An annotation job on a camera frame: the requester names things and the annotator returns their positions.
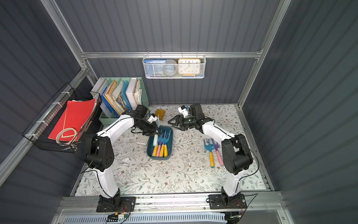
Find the red folder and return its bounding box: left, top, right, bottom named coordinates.
left=48, top=99, right=97, bottom=142

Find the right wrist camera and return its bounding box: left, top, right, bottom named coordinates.
left=178, top=105, right=189, bottom=118

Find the mint green file organizer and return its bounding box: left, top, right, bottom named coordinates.
left=90, top=77, right=149, bottom=126

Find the black wire wall basket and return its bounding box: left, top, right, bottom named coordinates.
left=22, top=85, right=101, bottom=153

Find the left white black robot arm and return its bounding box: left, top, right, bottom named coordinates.
left=85, top=105, right=161, bottom=199

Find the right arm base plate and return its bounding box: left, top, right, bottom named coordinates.
left=206, top=193, right=247, bottom=210

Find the white book in organizer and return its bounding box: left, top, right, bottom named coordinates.
left=126, top=77, right=138, bottom=110

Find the white calculator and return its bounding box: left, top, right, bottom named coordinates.
left=136, top=134, right=149, bottom=145

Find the yellow alarm clock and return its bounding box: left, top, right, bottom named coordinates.
left=178, top=58, right=201, bottom=76

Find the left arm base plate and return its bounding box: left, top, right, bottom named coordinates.
left=96, top=196, right=136, bottom=213

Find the grey tape roll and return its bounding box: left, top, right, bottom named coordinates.
left=162, top=59, right=178, bottom=77

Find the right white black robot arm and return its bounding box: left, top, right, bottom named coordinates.
left=168, top=104, right=253, bottom=203

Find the light blue rake pale handle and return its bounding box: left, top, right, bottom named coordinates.
left=153, top=134, right=158, bottom=147

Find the blue book in basket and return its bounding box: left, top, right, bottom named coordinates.
left=143, top=59, right=167, bottom=78

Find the teal plastic storage box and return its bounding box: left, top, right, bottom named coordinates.
left=146, top=126, right=173, bottom=160

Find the white wire hanging basket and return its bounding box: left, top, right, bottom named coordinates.
left=142, top=54, right=207, bottom=79

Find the beige rubber ring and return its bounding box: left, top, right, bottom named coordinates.
left=55, top=127, right=79, bottom=145

